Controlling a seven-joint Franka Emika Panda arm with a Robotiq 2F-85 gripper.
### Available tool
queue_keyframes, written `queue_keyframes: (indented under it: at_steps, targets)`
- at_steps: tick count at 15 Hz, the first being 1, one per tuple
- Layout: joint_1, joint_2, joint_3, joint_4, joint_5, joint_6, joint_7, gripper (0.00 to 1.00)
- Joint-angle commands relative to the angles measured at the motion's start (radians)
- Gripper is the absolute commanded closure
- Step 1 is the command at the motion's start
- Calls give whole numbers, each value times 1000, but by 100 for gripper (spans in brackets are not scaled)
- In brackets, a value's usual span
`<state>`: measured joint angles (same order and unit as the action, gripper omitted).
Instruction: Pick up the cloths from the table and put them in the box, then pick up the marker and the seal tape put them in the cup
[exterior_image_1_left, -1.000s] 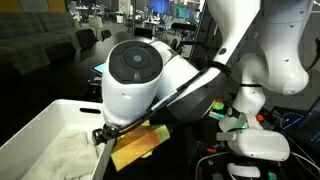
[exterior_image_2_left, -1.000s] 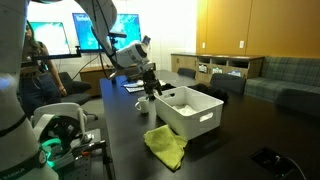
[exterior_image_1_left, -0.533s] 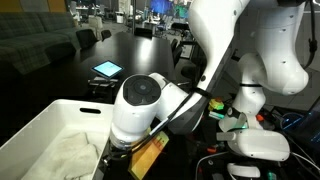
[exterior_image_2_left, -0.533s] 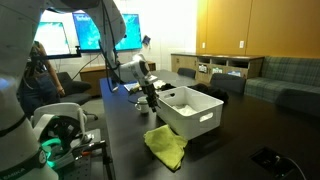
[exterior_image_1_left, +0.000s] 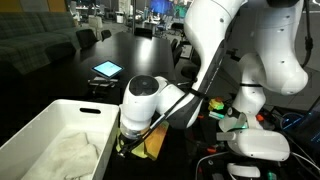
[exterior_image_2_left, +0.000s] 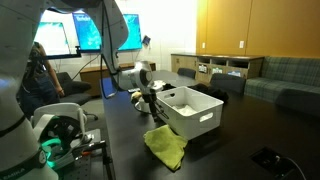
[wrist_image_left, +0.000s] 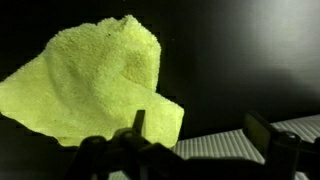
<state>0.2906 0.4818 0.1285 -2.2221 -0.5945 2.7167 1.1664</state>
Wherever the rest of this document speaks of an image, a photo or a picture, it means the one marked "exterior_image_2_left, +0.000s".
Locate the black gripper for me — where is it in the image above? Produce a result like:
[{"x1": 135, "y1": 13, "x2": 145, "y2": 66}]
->
[{"x1": 143, "y1": 92, "x2": 160, "y2": 122}]

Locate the yellow microfibre cloth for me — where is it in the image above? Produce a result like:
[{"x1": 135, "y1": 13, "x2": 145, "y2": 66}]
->
[{"x1": 143, "y1": 124, "x2": 189, "y2": 172}]

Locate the white plastic box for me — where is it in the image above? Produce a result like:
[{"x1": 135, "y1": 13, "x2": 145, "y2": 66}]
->
[{"x1": 155, "y1": 85, "x2": 225, "y2": 142}]

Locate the wooden sideboard with shelves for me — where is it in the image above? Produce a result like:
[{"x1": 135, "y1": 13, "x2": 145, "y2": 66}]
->
[{"x1": 170, "y1": 53, "x2": 266, "y2": 84}]

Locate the black fabric bundle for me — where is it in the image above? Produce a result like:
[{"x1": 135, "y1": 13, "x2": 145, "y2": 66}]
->
[{"x1": 188, "y1": 83, "x2": 230, "y2": 104}]

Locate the low wooden bench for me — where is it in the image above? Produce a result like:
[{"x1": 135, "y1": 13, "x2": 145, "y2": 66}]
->
[{"x1": 79, "y1": 61, "x2": 157, "y2": 98}]

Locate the black office chair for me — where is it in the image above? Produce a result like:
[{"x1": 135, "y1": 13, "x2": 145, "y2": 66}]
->
[{"x1": 54, "y1": 71, "x2": 100, "y2": 122}]

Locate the perforated metal plate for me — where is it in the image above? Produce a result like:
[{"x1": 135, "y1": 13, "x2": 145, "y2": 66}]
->
[{"x1": 56, "y1": 128, "x2": 113, "y2": 180}]

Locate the white curved device green glow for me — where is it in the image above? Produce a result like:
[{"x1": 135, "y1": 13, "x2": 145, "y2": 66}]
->
[{"x1": 31, "y1": 102, "x2": 88, "y2": 169}]

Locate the black boom bar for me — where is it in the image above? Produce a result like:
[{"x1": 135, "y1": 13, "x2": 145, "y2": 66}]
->
[{"x1": 44, "y1": 45, "x2": 83, "y2": 61}]

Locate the person in dark top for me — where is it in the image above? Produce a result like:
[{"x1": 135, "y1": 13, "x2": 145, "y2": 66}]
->
[{"x1": 18, "y1": 41, "x2": 66, "y2": 118}]

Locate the green plaid sofa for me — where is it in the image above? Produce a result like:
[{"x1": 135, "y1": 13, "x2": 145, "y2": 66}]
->
[{"x1": 244, "y1": 55, "x2": 320, "y2": 117}]

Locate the black clamp orange handle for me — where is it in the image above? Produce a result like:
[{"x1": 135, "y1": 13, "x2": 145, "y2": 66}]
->
[{"x1": 71, "y1": 139, "x2": 108, "y2": 164}]

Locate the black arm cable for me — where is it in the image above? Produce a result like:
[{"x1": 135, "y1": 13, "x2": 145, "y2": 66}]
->
[{"x1": 99, "y1": 0, "x2": 170, "y2": 121}]

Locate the small wall picture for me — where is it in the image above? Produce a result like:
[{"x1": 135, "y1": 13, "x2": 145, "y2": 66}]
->
[{"x1": 142, "y1": 35, "x2": 152, "y2": 47}]

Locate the large wall screen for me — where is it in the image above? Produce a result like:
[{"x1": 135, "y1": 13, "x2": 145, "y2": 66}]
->
[{"x1": 72, "y1": 13, "x2": 144, "y2": 54}]

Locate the table cable port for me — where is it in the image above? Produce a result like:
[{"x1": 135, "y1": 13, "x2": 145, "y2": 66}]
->
[{"x1": 249, "y1": 146, "x2": 308, "y2": 180}]

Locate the pale wall screen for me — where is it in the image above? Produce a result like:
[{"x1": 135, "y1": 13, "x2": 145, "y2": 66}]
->
[{"x1": 33, "y1": 21, "x2": 72, "y2": 57}]

